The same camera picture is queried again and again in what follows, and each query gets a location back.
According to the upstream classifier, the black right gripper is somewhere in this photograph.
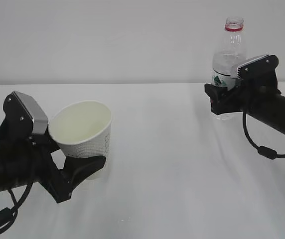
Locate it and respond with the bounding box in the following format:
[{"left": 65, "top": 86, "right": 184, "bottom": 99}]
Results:
[{"left": 204, "top": 79, "right": 280, "bottom": 115}]

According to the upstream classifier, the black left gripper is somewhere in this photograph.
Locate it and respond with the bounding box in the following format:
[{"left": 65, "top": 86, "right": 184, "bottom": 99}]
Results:
[{"left": 0, "top": 137, "right": 106, "bottom": 203}]

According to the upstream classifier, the white paper cup green logo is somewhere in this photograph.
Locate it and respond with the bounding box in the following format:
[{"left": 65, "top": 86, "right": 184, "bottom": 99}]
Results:
[{"left": 48, "top": 100, "right": 113, "bottom": 180}]

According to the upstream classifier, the clear water bottle red label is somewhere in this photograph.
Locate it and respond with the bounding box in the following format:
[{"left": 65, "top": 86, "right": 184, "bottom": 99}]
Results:
[{"left": 211, "top": 16, "right": 247, "bottom": 121}]

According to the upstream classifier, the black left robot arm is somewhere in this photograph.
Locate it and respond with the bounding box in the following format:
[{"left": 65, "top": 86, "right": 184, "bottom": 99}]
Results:
[{"left": 0, "top": 135, "right": 106, "bottom": 203}]

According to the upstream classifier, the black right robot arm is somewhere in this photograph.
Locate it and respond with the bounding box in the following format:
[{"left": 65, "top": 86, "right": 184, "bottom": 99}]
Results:
[{"left": 204, "top": 80, "right": 285, "bottom": 135}]

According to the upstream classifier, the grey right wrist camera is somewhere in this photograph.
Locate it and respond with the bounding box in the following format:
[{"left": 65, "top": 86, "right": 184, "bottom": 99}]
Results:
[{"left": 230, "top": 54, "right": 279, "bottom": 80}]

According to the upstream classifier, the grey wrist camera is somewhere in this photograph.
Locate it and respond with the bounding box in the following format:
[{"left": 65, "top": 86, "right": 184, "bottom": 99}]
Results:
[
  {"left": 3, "top": 91, "right": 48, "bottom": 138},
  {"left": 230, "top": 54, "right": 279, "bottom": 80}
]

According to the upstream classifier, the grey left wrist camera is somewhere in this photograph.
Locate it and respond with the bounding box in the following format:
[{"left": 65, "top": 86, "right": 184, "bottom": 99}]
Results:
[{"left": 3, "top": 91, "right": 48, "bottom": 138}]

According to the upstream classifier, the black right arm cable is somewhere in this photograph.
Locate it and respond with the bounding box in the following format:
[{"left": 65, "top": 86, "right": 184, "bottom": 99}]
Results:
[{"left": 242, "top": 83, "right": 285, "bottom": 160}]

